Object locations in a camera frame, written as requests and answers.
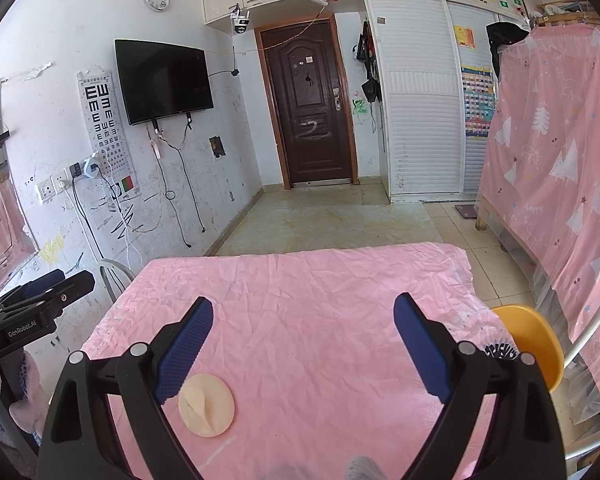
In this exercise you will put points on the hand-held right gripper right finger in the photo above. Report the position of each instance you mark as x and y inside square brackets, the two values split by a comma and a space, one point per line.
[422, 350]

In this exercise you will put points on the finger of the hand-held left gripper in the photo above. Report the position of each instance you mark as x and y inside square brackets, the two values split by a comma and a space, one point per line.
[65, 290]
[42, 282]

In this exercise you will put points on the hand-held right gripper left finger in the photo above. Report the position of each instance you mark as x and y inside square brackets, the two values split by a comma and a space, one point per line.
[185, 350]

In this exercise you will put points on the yellow plastic bin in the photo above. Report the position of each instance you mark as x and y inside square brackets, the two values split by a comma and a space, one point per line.
[530, 340]

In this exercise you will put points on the person's right hand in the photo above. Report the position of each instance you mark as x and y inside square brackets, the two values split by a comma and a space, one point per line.
[365, 469]

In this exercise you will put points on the white metal chair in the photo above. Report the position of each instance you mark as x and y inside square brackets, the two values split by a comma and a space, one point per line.
[115, 272]

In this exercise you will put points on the pink tablecloth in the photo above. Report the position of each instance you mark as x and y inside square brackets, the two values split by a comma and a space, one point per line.
[300, 310]

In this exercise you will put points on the white blue charger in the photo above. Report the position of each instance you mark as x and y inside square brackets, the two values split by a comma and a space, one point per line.
[92, 169]

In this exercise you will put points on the clear plastic sheet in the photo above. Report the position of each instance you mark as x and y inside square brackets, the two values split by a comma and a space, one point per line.
[550, 285]

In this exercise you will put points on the floor scale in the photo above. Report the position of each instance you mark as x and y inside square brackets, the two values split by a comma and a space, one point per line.
[466, 211]

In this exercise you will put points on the eye chart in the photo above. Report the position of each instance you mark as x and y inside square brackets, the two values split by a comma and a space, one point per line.
[105, 130]

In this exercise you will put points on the pink tree-print curtain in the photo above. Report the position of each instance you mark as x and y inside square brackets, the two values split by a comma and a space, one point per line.
[555, 170]

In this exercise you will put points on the white slatted wardrobe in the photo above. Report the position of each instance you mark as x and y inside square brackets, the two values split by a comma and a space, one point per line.
[420, 110]

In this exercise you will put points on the colourful grid poster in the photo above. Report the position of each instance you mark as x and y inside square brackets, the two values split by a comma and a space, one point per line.
[477, 102]

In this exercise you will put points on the dark brown door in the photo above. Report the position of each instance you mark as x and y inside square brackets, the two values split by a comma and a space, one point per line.
[307, 110]

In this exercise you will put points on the hanging dark bags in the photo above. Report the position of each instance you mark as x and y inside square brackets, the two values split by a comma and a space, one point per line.
[367, 65]

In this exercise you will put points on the black jacket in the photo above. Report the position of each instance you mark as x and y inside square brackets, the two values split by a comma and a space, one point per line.
[505, 47]

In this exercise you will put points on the yellow poster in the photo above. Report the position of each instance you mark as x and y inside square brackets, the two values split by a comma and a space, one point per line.
[463, 36]

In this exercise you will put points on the white wall socket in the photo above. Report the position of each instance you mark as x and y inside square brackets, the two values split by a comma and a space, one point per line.
[45, 192]
[60, 181]

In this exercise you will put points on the wall mirror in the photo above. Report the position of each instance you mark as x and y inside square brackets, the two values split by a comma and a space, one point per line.
[5, 200]

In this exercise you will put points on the white metal frame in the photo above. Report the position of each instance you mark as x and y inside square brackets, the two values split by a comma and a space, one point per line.
[592, 325]

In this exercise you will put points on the black wall television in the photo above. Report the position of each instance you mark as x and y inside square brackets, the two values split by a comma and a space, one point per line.
[165, 82]

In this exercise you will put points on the white security camera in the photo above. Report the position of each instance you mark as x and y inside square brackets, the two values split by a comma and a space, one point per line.
[240, 21]

